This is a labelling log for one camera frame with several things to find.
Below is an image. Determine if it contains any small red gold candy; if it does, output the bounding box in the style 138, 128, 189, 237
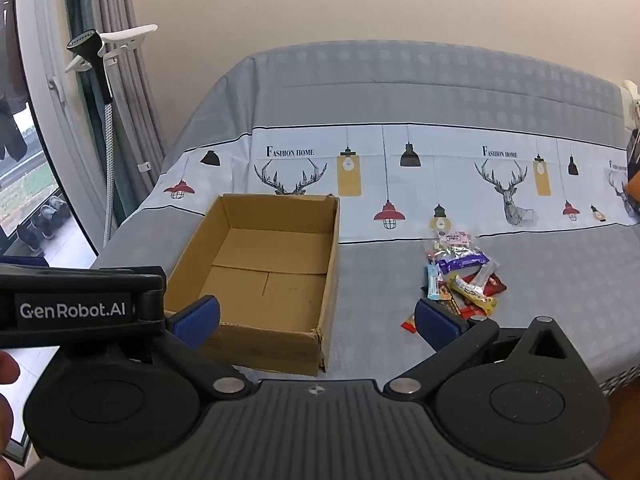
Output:
401, 314, 416, 334

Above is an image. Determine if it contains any red snack packet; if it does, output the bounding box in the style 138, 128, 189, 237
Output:
460, 274, 508, 318

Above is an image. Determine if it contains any blue white snack bar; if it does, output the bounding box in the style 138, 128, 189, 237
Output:
425, 263, 442, 301

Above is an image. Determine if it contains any silver foil snack stick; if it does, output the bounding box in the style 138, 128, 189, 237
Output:
469, 260, 499, 292

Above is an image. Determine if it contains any person's left hand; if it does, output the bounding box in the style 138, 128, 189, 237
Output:
0, 351, 21, 452

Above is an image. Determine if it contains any yellow snack bar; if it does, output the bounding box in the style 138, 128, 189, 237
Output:
448, 274, 498, 316

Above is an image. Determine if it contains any purple snack wrapper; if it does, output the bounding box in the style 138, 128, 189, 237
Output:
436, 252, 489, 274

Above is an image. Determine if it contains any pair of shoes outside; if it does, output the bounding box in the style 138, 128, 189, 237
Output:
16, 194, 70, 252

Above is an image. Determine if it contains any open cardboard box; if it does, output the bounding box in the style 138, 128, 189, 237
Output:
165, 194, 340, 376

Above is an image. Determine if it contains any grey patterned sofa cover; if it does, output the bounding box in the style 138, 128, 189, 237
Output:
96, 41, 639, 390

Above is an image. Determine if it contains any orange dark object at edge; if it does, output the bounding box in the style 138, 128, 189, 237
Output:
623, 128, 640, 218

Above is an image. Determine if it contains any grey curtain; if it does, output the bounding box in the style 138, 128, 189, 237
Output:
65, 0, 167, 224

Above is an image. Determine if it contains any grey steamer hose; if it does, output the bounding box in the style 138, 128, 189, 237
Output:
101, 97, 117, 250

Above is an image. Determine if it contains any white window frame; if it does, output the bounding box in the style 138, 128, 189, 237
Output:
15, 0, 106, 252

